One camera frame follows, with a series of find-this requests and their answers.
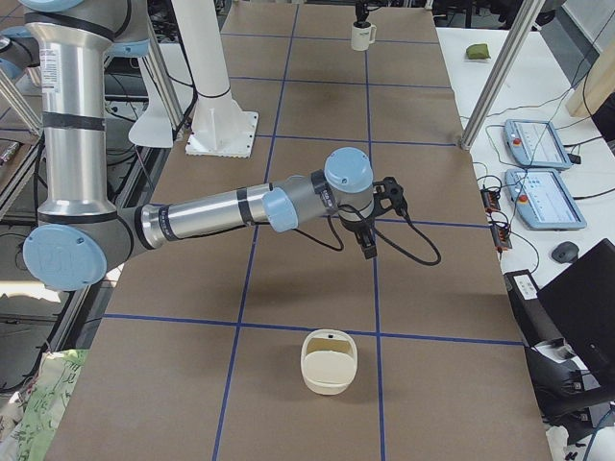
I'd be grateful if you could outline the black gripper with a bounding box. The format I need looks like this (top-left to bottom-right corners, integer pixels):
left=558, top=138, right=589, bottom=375
left=339, top=214, right=376, bottom=259

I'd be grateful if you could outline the white ceramic mug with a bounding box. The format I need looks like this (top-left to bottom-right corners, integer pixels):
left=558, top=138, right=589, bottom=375
left=351, top=22, right=377, bottom=52

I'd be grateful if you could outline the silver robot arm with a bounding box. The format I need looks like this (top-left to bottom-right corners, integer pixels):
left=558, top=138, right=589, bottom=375
left=23, top=1, right=377, bottom=291

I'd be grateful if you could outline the black power strip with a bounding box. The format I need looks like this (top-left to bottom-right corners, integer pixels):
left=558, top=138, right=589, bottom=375
left=480, top=188, right=501, bottom=214
left=490, top=221, right=512, bottom=253

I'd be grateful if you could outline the brown paper table mat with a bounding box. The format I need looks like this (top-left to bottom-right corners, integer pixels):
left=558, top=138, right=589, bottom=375
left=47, top=2, right=551, bottom=460

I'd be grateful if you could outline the near teach pendant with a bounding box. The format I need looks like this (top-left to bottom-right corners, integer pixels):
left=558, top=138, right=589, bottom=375
left=504, top=168, right=587, bottom=231

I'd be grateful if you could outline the teach pendant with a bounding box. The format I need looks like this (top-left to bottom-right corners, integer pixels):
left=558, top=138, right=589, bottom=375
left=504, top=168, right=587, bottom=231
left=504, top=119, right=572, bottom=171

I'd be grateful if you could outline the black labelled box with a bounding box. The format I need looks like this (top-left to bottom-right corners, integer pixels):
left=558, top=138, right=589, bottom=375
left=504, top=269, right=563, bottom=347

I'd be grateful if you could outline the far teach pendant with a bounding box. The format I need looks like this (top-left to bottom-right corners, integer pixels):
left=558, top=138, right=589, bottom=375
left=504, top=119, right=572, bottom=171

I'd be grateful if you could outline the black computer mouse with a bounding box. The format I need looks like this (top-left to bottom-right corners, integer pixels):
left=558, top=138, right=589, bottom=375
left=551, top=241, right=579, bottom=264

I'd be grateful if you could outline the green bean bag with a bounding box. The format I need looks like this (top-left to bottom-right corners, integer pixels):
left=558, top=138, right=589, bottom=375
left=465, top=43, right=491, bottom=61

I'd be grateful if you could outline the black Huawei monitor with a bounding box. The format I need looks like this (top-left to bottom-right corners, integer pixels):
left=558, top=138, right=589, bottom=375
left=538, top=238, right=614, bottom=384

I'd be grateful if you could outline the wooden board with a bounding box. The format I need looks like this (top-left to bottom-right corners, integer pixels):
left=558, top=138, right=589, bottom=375
left=568, top=0, right=615, bottom=118

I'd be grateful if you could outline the patterned cloth bag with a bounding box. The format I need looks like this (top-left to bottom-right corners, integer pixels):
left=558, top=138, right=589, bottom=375
left=1, top=349, right=88, bottom=460

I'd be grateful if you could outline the black camera cable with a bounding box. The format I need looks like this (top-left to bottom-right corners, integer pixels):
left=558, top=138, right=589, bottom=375
left=285, top=201, right=442, bottom=267

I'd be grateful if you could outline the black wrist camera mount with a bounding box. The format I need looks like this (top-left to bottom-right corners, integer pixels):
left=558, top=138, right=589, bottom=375
left=372, top=177, right=408, bottom=218

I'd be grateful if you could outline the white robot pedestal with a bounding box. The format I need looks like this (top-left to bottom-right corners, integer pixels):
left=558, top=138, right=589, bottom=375
left=172, top=0, right=258, bottom=158

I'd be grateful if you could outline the aluminium frame post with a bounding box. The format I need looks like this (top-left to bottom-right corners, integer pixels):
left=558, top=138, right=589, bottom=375
left=459, top=0, right=546, bottom=151

